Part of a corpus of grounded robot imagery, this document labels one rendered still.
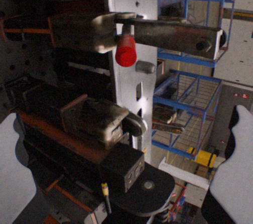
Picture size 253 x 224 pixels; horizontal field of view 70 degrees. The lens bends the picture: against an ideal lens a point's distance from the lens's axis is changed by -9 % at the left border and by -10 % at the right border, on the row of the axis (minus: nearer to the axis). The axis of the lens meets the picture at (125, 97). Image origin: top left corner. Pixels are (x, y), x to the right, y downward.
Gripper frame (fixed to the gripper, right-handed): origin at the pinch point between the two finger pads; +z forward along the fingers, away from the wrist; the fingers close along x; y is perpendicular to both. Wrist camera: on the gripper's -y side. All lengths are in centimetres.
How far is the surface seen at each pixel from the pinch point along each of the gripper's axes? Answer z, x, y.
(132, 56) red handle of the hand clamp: 8.5, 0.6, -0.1
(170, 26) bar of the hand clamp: 16.2, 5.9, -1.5
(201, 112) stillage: 180, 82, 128
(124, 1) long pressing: 33.7, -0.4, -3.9
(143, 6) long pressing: 40.5, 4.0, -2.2
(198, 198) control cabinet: 535, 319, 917
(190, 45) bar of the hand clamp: 14.2, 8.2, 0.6
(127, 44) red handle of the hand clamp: 9.3, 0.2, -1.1
